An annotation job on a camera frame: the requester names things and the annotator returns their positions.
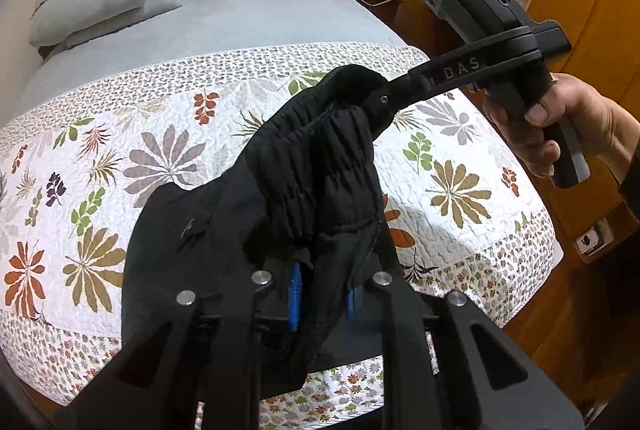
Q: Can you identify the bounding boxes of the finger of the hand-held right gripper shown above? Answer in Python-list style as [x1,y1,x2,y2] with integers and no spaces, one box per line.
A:
[387,37,506,105]

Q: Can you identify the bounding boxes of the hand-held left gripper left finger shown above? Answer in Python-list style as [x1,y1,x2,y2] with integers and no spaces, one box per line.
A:
[55,260,306,430]

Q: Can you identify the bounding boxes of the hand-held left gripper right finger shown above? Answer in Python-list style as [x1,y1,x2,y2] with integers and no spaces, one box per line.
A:
[344,271,586,430]

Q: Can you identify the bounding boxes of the black pants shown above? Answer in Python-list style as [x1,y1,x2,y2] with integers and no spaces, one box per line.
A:
[121,64,438,403]

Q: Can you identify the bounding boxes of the person's right hand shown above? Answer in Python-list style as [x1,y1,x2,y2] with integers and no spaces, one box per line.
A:
[482,72,640,184]

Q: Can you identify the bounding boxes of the dark wooden nightstand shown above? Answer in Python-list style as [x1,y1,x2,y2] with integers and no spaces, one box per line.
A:
[345,0,416,40]

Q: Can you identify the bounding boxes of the grey bed sheet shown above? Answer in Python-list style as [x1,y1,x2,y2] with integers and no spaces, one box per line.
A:
[20,0,406,111]

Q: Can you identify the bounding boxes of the floral white quilt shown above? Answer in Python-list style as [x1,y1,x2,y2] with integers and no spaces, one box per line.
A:
[0,40,558,430]

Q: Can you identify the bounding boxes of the white wall socket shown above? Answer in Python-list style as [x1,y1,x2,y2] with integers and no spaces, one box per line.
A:
[574,219,615,257]

